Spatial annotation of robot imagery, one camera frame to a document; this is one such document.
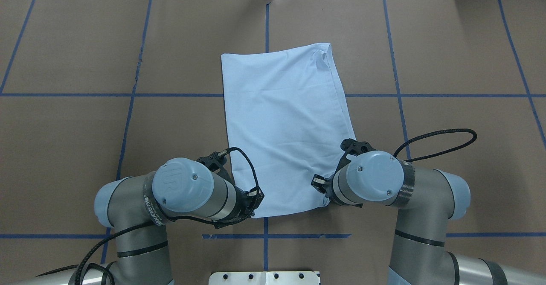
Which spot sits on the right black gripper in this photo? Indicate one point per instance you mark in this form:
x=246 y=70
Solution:
x=319 y=182

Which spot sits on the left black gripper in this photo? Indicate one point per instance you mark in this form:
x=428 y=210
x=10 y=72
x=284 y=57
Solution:
x=244 y=203

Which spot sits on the light blue t-shirt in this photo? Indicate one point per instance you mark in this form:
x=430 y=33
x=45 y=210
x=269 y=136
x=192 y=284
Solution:
x=287 y=111

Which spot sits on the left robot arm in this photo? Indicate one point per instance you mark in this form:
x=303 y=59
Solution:
x=139 y=208

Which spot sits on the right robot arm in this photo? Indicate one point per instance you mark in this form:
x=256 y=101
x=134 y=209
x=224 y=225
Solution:
x=426 y=200

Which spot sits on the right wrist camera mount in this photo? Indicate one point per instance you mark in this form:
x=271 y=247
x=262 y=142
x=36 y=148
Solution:
x=353 y=147

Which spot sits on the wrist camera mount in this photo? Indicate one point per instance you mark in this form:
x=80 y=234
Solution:
x=216 y=162
x=353 y=147

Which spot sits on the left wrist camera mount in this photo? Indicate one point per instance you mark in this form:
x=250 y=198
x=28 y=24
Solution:
x=216 y=162

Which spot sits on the white pedestal column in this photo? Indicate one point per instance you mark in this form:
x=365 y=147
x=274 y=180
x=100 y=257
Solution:
x=265 y=278

